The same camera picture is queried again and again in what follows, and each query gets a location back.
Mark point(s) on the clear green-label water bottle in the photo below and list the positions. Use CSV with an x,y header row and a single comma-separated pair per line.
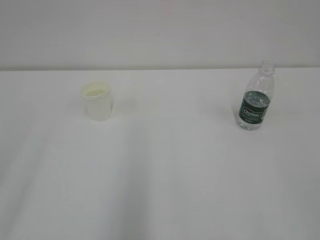
x,y
257,97

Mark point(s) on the white paper cup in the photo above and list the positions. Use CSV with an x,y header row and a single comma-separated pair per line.
x,y
97,100

